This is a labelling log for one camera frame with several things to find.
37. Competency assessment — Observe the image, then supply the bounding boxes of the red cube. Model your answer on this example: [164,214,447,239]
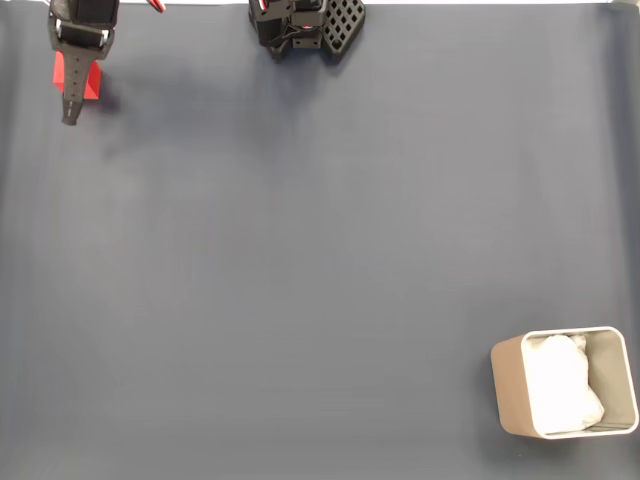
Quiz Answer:
[52,51,104,102]

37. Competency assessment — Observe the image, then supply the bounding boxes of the beige square metal box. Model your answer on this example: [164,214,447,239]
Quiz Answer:
[489,325,640,441]

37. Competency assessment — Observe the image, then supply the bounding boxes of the dark blue-grey mat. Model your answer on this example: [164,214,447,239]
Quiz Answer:
[0,3,640,480]

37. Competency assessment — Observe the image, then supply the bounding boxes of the white crumpled cloth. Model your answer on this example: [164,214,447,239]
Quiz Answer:
[524,334,607,435]

